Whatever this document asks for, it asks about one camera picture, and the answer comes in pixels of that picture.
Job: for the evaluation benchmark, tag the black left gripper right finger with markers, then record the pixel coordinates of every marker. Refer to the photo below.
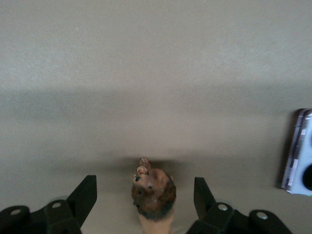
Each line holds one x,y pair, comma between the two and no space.
231,221

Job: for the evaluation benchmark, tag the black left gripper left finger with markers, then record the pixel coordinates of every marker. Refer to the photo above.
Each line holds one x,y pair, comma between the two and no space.
48,219

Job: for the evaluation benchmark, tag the brown lion statue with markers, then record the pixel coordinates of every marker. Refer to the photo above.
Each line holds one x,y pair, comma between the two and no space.
156,195

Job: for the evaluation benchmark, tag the lilac flip phone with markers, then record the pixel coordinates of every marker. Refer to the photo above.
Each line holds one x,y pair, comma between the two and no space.
299,156

